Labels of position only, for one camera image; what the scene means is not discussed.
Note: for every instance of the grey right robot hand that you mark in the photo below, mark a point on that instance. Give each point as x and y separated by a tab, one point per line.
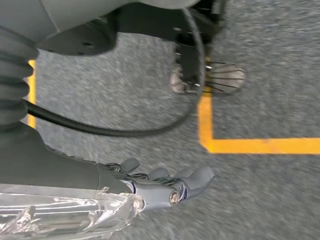
50	172

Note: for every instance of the black robot body part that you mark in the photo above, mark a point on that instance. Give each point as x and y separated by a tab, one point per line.
149	23

